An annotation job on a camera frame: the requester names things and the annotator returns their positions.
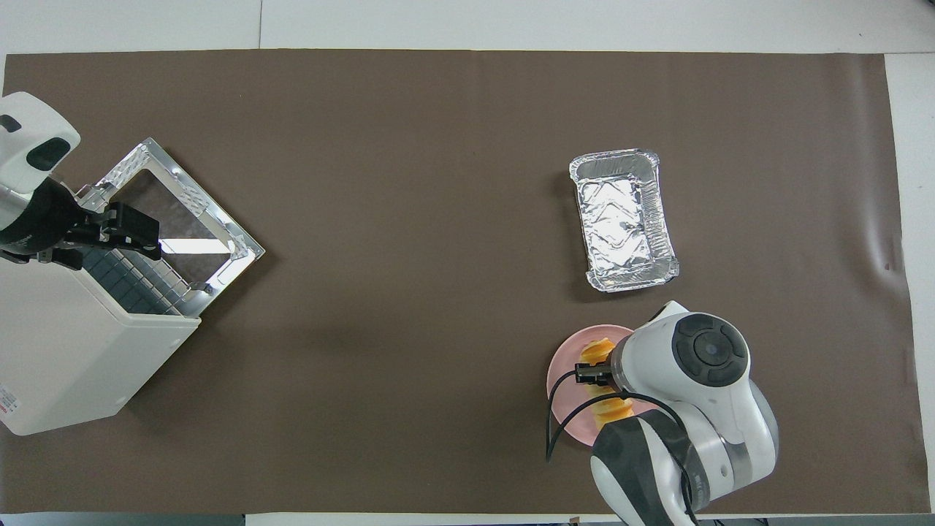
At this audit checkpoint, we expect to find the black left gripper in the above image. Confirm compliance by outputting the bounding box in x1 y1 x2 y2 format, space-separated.
0 179 161 271

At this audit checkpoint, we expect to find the golden sliced bread loaf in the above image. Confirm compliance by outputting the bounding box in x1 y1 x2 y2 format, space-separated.
581 338 635 432

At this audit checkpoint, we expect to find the aluminium foil tray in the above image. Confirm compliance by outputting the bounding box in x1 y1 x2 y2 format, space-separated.
569 148 680 293

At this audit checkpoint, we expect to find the metal oven rack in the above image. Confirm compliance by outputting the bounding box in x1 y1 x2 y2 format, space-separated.
80 245 191 315

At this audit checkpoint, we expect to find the cream toaster oven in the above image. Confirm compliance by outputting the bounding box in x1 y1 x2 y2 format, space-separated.
0 241 202 437

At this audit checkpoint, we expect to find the glass oven door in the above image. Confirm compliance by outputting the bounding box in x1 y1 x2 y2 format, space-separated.
77 137 266 316

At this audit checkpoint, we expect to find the brown table mat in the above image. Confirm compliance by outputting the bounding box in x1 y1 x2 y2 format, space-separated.
0 49 932 514

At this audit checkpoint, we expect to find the pink round plate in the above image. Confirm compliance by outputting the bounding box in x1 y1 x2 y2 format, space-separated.
546 324 658 448

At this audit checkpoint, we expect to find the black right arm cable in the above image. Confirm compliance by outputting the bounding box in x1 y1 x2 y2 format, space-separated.
546 363 698 526

